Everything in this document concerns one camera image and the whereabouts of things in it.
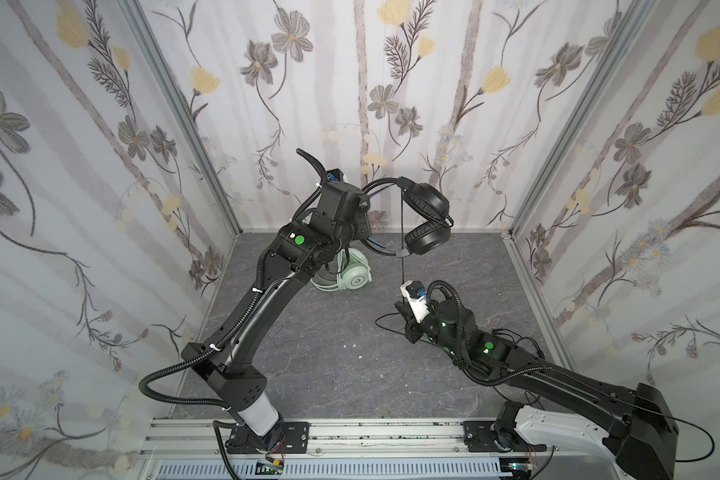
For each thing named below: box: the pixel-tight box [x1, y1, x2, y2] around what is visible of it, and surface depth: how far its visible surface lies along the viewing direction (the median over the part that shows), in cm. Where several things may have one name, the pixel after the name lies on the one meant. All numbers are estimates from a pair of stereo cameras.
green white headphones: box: [310, 248, 373, 292], surface depth 100 cm
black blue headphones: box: [360, 176, 454, 258], surface depth 60 cm
